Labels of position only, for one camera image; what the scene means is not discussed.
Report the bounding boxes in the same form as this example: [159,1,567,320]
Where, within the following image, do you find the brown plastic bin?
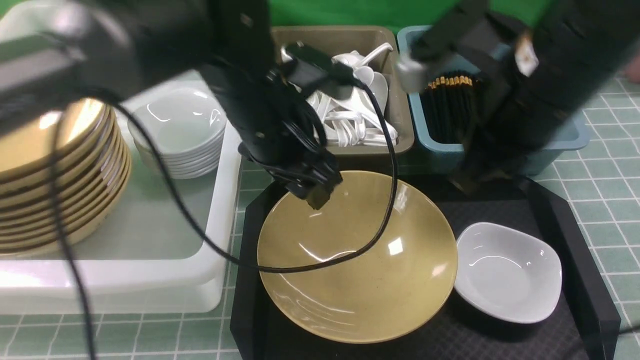
[271,25,415,174]

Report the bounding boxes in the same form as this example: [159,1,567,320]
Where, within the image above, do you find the large white plastic tub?
[0,0,264,315]

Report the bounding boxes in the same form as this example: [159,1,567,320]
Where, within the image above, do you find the green cloth backdrop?
[267,0,556,31]

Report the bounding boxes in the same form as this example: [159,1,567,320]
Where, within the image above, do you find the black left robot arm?
[1,0,343,209]

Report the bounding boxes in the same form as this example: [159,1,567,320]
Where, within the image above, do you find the stack of yellow bowls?
[1,99,133,258]

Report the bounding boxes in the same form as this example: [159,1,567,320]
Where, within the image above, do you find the stack of white dishes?
[133,86,227,180]

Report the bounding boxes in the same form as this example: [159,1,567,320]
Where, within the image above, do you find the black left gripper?
[238,143,343,210]

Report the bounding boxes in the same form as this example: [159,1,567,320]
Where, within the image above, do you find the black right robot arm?
[451,0,639,193]

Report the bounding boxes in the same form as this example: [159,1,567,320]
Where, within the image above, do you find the left bundle black chopsticks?
[420,70,479,144]

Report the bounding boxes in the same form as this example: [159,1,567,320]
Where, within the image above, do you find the pile of white spoons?
[307,42,393,147]

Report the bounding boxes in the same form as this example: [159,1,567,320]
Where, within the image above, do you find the white square side dish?
[454,222,563,325]

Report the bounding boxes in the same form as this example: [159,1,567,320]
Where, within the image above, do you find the blue plastic bin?
[397,25,591,175]

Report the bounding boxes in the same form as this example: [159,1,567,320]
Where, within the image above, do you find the black left camera cable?
[45,75,400,360]

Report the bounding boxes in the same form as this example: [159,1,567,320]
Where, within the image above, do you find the yellow noodle bowl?
[257,170,458,344]

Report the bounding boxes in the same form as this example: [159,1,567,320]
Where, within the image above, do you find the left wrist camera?
[279,41,355,100]

